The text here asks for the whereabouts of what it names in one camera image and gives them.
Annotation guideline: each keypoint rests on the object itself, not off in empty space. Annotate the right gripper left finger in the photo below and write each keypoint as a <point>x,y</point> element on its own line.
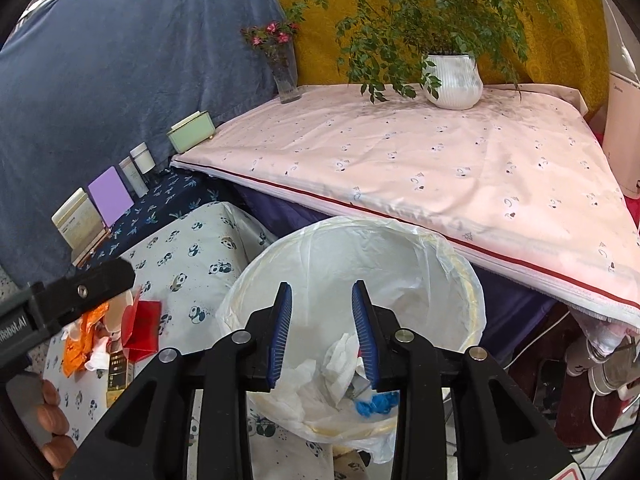
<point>280,320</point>

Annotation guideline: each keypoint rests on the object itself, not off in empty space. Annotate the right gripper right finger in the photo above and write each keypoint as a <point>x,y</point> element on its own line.
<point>366,324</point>

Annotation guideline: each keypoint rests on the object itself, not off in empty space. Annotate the orange plastic bag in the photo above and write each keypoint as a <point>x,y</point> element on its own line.
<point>79,341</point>

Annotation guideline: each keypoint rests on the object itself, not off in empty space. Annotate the white paper towel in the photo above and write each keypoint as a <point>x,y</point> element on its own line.
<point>316,392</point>

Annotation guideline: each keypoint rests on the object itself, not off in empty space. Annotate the blue glove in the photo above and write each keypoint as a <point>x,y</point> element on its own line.
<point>377,404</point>

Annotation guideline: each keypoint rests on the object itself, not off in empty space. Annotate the gold cigarette box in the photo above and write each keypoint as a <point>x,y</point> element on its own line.
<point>120,374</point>

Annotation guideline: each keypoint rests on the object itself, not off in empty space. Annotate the red gift box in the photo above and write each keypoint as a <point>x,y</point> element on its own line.
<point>139,331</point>

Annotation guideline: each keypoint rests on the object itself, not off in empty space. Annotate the white red-trimmed cloth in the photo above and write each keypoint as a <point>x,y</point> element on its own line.
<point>99,356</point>

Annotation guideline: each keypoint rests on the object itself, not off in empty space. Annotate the white lined trash bin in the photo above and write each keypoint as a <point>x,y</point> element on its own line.
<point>376,434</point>

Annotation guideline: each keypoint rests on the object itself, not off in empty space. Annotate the person's left hand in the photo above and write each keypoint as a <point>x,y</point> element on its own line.
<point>60,448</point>

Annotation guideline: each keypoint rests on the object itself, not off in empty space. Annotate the panda print table cloth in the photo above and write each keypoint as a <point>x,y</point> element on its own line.
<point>189,267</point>

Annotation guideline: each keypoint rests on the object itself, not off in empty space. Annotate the dark purple cloth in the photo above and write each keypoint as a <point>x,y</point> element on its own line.
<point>417,274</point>

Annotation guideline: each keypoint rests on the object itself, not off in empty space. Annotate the navy leaf print cloth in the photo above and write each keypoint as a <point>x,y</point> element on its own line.
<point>177,193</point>

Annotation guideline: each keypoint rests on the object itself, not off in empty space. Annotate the white tube bottle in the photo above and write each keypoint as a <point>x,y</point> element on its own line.
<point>133,176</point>

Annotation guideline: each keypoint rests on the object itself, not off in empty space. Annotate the mint green tissue box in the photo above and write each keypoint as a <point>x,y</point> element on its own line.
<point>191,131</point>

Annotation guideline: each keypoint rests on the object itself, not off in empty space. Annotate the white jar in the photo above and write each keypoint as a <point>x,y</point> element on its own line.
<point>143,158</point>

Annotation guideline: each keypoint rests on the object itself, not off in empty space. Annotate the pink patterned table cloth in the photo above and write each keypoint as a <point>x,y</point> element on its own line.
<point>518,183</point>

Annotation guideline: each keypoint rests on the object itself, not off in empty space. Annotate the glass vase with pink flowers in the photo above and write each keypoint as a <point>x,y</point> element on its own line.
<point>275,41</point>

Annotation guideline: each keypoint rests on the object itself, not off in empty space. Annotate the blue grey sofa cover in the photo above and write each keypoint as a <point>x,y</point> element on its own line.
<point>85,81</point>

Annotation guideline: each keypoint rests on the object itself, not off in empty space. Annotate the green plant in white pot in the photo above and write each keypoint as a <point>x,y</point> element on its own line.
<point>393,44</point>

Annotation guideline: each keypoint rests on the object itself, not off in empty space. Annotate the pink white appliance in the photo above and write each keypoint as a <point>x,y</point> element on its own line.
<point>621,137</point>

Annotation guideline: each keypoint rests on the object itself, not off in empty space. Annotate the yellow patterned curtain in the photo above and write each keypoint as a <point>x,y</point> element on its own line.
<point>575,54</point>

